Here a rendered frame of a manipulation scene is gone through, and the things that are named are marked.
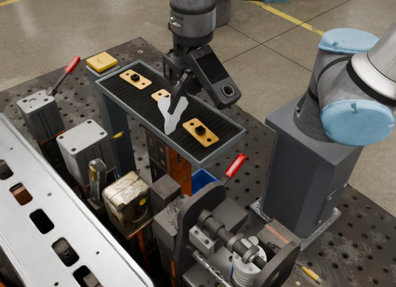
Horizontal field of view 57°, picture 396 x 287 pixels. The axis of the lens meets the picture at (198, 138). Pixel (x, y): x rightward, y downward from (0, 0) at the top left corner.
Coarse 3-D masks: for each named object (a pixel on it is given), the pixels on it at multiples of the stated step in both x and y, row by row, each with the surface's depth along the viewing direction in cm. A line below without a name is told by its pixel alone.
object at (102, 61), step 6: (102, 54) 99; (108, 54) 99; (90, 60) 97; (96, 60) 97; (102, 60) 97; (108, 60) 97; (114, 60) 97; (96, 66) 95; (102, 66) 95; (108, 66) 96
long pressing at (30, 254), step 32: (0, 128) 102; (0, 160) 94; (32, 160) 94; (0, 192) 87; (32, 192) 87; (64, 192) 87; (0, 224) 81; (32, 224) 81; (64, 224) 81; (96, 224) 80; (32, 256) 75; (96, 256) 75; (128, 256) 75
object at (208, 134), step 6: (192, 120) 80; (198, 120) 80; (186, 126) 79; (192, 126) 79; (198, 126) 78; (204, 126) 79; (192, 132) 78; (198, 132) 77; (204, 132) 77; (210, 132) 78; (198, 138) 76; (204, 138) 76; (210, 138) 76; (216, 138) 76; (204, 144) 75; (210, 144) 75
